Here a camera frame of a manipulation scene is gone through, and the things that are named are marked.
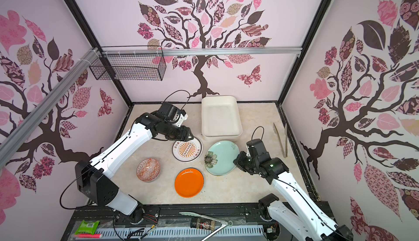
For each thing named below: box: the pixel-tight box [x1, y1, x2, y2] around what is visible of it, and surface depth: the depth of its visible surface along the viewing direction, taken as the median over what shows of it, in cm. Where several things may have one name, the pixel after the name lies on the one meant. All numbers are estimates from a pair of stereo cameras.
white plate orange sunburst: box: [171, 136, 204, 164], surface depth 96 cm
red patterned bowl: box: [136, 158, 161, 183], surface depth 85 cm
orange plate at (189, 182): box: [174, 167, 205, 199], surface depth 85 cm
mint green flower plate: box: [204, 140, 241, 177], surface depth 84 cm
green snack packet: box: [74, 219, 100, 236], surface depth 71 cm
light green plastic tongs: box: [178, 211, 229, 241], surface depth 72 cm
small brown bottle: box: [190, 217, 215, 232], surface depth 70 cm
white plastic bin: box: [200, 95, 243, 138], surface depth 112 cm
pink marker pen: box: [74, 233, 103, 239], surface depth 70 cm
